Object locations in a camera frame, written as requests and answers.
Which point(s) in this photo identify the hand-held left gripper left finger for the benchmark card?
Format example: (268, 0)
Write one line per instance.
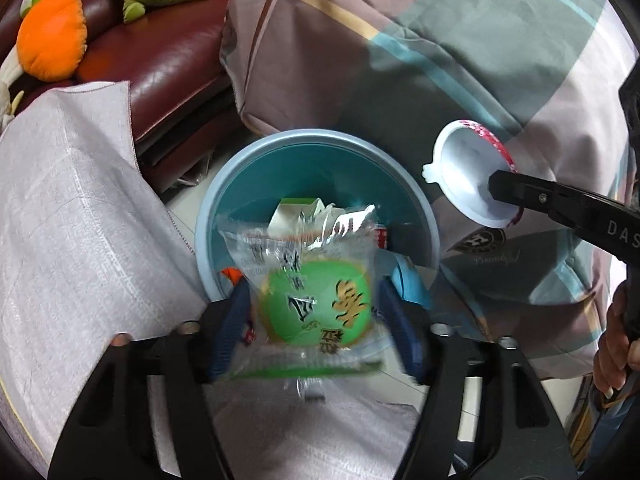
(232, 325)

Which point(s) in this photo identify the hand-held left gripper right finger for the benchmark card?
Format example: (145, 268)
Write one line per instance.
(400, 320)

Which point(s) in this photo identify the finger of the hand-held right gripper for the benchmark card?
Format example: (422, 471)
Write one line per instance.
(540, 200)

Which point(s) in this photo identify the red soda can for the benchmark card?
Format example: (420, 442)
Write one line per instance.
(382, 237)

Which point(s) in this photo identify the clear packet with green pastry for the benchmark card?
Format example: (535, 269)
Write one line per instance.
(315, 305)

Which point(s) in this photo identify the teal trash bin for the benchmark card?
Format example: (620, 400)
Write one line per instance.
(310, 170)

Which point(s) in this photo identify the person's right hand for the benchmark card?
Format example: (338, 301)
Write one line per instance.
(612, 355)

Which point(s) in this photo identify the plaid blanket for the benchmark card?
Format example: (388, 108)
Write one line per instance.
(400, 60)

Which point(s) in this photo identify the dark red leather sofa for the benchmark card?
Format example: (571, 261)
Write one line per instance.
(165, 60)

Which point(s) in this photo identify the white goose plush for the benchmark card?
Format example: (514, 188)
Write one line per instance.
(5, 75)

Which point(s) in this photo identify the orange carrot bunny plush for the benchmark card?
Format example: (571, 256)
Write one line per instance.
(50, 35)

